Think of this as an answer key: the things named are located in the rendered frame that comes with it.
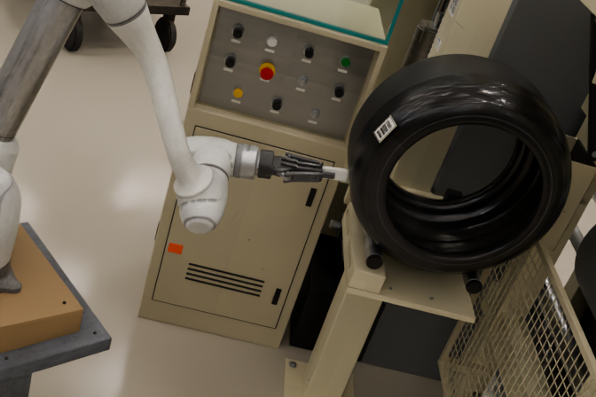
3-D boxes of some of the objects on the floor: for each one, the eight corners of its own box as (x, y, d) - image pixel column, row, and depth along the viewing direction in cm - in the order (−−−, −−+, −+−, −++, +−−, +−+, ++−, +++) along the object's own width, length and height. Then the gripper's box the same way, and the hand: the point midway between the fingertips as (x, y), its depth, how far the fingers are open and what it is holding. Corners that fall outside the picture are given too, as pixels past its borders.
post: (301, 376, 295) (615, -426, 176) (335, 384, 297) (670, -406, 178) (300, 402, 284) (635, -437, 165) (336, 410, 285) (694, -415, 167)
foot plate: (285, 359, 300) (286, 355, 299) (352, 375, 304) (354, 370, 303) (282, 413, 277) (283, 408, 276) (355, 429, 280) (356, 424, 279)
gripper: (257, 162, 199) (351, 175, 200) (261, 139, 210) (349, 151, 212) (254, 188, 203) (346, 200, 204) (257, 163, 214) (345, 175, 215)
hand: (334, 174), depth 208 cm, fingers closed
